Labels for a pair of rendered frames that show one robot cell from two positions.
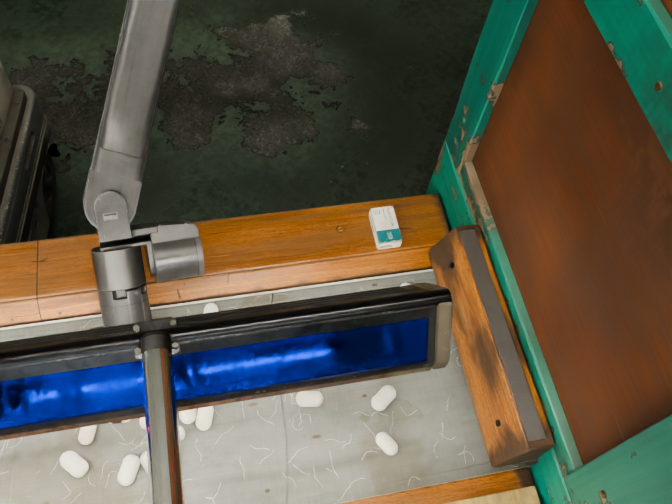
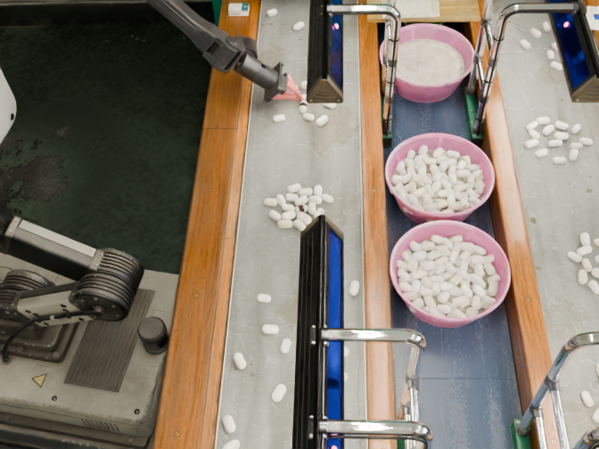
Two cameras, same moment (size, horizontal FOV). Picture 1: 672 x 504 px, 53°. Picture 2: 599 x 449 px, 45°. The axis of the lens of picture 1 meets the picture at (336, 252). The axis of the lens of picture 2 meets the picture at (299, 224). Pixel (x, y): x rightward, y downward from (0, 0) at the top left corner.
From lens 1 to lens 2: 1.66 m
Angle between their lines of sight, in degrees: 35
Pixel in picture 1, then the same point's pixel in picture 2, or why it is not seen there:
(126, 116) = (196, 18)
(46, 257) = (214, 125)
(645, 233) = not seen: outside the picture
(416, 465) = (348, 25)
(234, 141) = (42, 206)
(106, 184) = (222, 37)
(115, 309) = (267, 70)
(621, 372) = not seen: outside the picture
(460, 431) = not seen: hidden behind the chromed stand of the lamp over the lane
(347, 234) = (236, 23)
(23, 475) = (322, 140)
